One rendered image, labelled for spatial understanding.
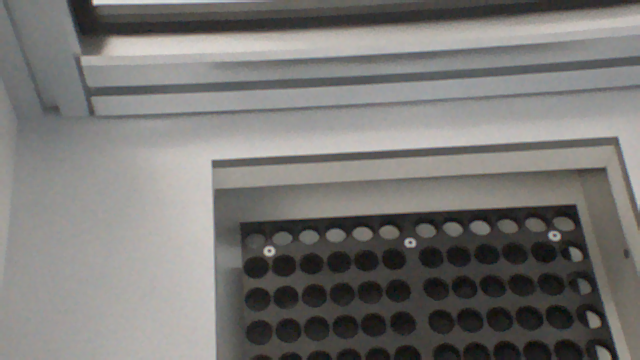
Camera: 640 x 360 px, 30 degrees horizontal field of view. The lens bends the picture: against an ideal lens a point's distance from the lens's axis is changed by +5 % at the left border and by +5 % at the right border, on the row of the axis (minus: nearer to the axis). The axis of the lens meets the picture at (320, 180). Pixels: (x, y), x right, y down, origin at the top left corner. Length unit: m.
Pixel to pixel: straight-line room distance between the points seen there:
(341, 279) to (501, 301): 0.08
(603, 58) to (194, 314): 0.23
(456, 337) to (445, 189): 0.14
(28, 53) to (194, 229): 0.11
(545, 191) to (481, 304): 0.14
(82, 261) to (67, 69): 0.09
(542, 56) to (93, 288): 0.24
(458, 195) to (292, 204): 0.10
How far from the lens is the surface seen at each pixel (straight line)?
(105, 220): 0.56
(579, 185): 0.71
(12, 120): 0.59
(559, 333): 0.59
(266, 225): 0.60
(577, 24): 0.58
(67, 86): 0.58
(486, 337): 0.58
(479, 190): 0.70
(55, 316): 0.54
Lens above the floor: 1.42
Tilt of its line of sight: 57 degrees down
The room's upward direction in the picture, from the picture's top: 2 degrees clockwise
